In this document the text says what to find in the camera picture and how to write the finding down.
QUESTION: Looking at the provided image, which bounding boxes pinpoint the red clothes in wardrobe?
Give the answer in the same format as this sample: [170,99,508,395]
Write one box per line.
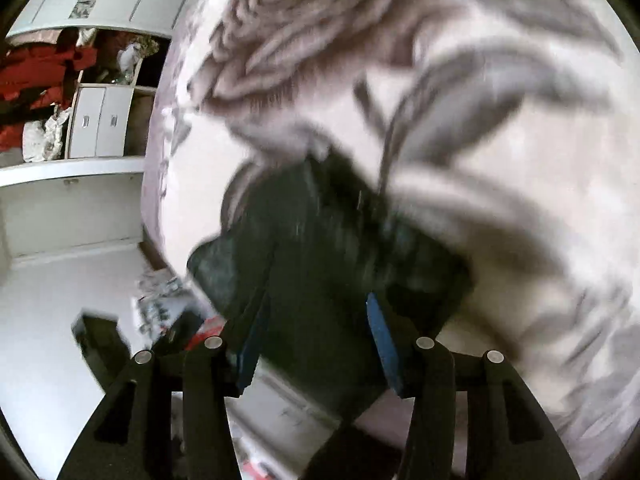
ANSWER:
[0,27,151,154]

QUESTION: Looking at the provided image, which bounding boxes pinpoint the black leather jacket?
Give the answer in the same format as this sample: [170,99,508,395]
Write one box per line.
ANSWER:
[185,148,474,426]

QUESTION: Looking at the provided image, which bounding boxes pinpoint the white wardrobe with shelves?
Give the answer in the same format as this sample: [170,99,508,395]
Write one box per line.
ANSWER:
[0,0,206,271]

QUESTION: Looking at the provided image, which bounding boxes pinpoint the white drawer unit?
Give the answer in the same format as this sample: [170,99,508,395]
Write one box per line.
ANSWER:
[65,84,134,159]

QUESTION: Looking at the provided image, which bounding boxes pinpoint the floral grey white bedspread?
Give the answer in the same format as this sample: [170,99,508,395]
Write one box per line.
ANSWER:
[141,0,639,479]

